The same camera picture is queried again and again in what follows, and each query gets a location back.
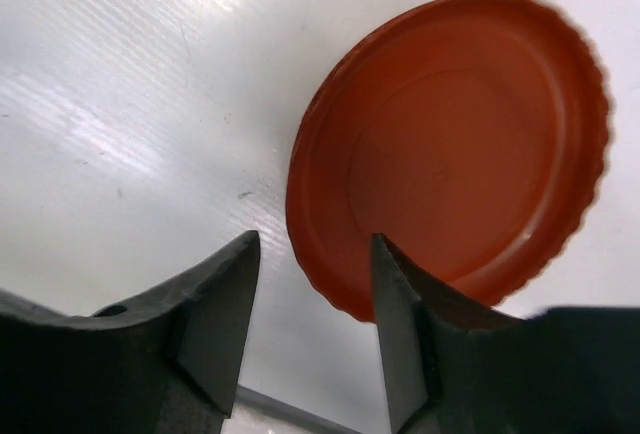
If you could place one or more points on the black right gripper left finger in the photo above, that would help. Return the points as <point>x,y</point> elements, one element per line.
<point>166,360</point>

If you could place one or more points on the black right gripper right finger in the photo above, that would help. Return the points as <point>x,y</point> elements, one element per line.
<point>453,365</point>

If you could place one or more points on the orange fluted plate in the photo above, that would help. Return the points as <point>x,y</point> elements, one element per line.
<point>472,133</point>

